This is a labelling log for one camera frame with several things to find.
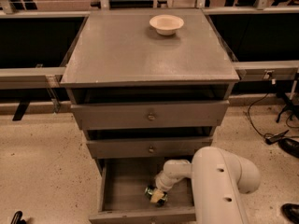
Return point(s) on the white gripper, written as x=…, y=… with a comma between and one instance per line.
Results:
x=161, y=184

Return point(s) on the green soda can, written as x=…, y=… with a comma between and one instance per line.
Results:
x=148, y=191

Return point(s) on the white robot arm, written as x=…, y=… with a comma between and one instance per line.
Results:
x=219, y=179

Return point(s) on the bottom grey drawer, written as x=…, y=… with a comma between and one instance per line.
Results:
x=123, y=200

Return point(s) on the grey drawer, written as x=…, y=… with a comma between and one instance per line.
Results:
x=149, y=115
x=123, y=200
x=146, y=147

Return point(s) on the middle grey drawer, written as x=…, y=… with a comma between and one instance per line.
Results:
x=146, y=147

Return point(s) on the top grey drawer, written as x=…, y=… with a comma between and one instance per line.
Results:
x=149, y=115

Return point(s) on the grey drawer cabinet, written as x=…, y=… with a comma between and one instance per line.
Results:
x=120, y=58

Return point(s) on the black power adapter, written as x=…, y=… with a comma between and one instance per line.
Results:
x=273, y=138

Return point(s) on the black shoe lower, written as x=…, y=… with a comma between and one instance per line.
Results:
x=291, y=212

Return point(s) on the black shoe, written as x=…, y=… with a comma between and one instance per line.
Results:
x=291, y=212
x=290, y=146

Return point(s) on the black shoe upper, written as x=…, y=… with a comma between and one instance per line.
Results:
x=290, y=146

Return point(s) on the black object bottom left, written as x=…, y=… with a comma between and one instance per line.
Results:
x=17, y=218

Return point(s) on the black tripod stand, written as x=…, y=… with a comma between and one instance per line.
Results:
x=289, y=105

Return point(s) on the white bowl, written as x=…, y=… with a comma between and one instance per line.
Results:
x=166, y=24

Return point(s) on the grey railing left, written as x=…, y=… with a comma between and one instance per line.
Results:
x=31, y=78

